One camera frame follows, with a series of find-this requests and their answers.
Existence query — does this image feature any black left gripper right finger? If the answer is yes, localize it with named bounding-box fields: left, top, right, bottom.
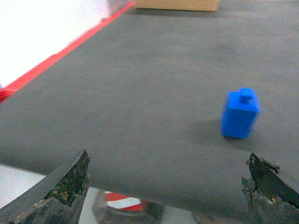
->
left=242, top=153, right=299, bottom=224

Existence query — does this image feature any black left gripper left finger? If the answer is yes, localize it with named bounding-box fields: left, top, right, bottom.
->
left=0, top=150, right=91, bottom=224

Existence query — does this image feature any blue plastic block part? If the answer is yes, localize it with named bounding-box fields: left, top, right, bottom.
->
left=221, top=88, right=261, bottom=139

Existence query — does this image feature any grey felt table mat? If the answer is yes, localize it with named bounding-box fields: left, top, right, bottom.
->
left=0, top=0, right=299, bottom=223

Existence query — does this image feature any cardboard box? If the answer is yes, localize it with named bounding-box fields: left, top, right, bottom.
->
left=135, top=0, right=220, bottom=12

